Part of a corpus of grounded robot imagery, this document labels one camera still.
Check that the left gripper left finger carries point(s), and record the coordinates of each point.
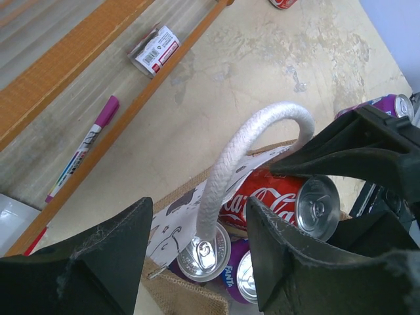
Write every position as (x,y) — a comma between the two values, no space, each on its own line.
(96,271)

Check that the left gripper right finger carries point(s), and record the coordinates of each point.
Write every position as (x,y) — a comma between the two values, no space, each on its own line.
(298,274)

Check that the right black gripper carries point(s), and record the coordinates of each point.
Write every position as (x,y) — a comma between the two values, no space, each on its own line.
(378,143)

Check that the purple can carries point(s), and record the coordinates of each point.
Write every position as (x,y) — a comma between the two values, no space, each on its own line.
(202,261)
(238,274)
(396,105)

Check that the red cola can front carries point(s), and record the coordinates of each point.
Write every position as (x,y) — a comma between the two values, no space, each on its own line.
(310,203)

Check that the red cola can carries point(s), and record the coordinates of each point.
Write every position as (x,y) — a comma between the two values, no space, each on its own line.
(283,4)
(310,203)

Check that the canvas tote bag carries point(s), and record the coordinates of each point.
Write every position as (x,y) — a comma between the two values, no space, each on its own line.
(194,211)

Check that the white box under rack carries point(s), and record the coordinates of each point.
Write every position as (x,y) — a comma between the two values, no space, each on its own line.
(15,219)

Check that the pink-capped marker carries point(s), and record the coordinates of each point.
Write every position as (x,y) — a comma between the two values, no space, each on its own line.
(103,119)

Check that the orange wooden rack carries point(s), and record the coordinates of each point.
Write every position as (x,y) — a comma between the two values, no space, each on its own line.
(31,92)

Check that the red cola can back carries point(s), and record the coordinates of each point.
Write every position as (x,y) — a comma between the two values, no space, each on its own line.
(283,4)

